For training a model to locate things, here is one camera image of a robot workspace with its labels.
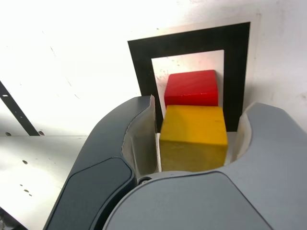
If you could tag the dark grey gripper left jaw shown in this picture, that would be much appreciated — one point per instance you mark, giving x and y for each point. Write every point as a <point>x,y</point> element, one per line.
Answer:
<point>96,187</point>

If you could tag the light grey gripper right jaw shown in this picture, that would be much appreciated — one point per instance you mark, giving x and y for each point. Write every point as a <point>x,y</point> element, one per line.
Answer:
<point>227,201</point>

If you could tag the yellow cube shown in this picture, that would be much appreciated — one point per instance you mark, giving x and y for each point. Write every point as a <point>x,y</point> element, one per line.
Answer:
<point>192,139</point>

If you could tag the red cube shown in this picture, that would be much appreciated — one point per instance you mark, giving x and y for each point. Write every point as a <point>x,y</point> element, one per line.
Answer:
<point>192,86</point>

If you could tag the black tape square outline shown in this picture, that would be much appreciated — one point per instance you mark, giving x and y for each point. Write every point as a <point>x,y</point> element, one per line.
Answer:
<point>141,72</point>

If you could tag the black tape strip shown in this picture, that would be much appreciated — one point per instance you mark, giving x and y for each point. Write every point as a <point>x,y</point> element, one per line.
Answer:
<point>14,110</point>

